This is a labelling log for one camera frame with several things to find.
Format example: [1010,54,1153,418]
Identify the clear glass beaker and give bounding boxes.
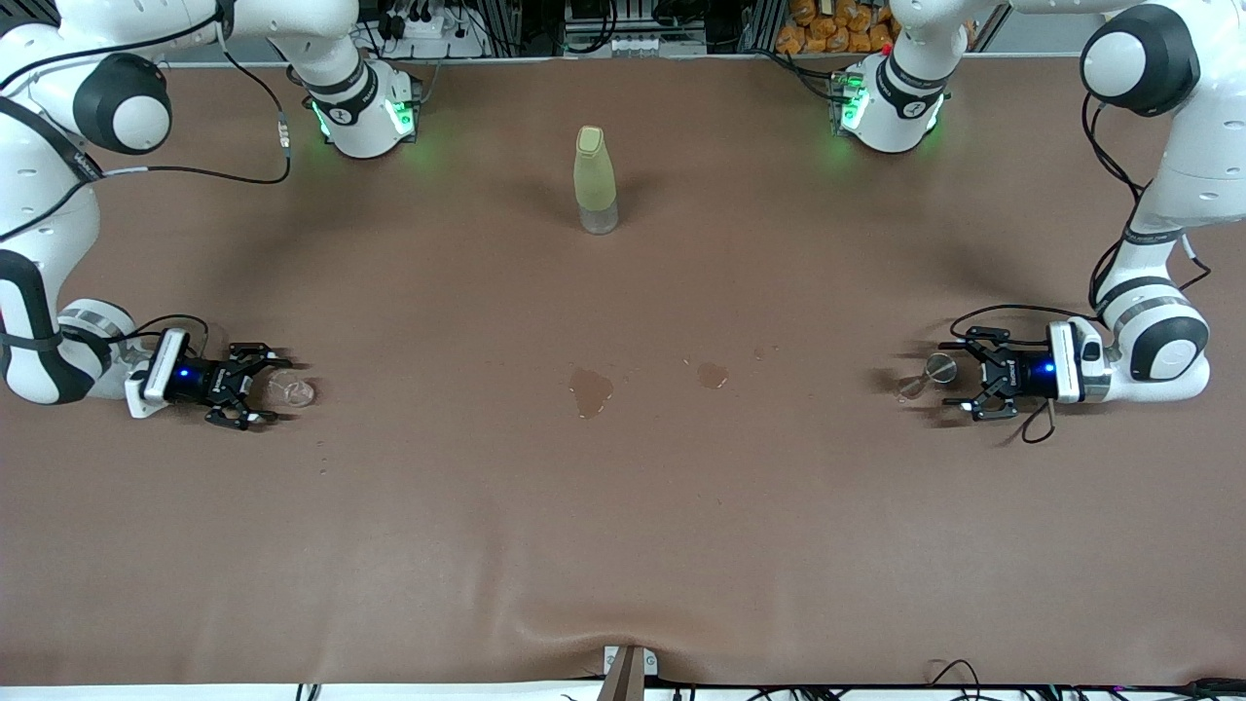
[255,368,317,410]

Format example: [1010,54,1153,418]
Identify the metal jigger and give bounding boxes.
[898,352,961,402]

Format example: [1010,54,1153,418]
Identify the large liquid puddle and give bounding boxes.
[568,367,615,420]

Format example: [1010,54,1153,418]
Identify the orange snack packets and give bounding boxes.
[776,0,901,55]

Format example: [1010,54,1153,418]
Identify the white power strip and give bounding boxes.
[375,0,488,59]

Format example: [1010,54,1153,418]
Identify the yellow-green plastic bottle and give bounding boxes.
[572,125,620,236]

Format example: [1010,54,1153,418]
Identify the brown table cover mat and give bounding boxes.
[0,54,1246,687]

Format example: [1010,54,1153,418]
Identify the white electrical device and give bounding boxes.
[563,0,710,57]

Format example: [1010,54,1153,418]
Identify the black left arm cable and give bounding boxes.
[949,92,1213,446]

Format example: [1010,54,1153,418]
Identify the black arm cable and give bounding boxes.
[0,12,293,244]
[949,92,1213,446]

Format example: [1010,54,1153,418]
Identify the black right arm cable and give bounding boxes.
[0,12,293,244]

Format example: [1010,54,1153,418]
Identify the black base cable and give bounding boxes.
[769,47,846,100]

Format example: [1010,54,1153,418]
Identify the metal table edge bracket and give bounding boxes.
[599,645,660,701]

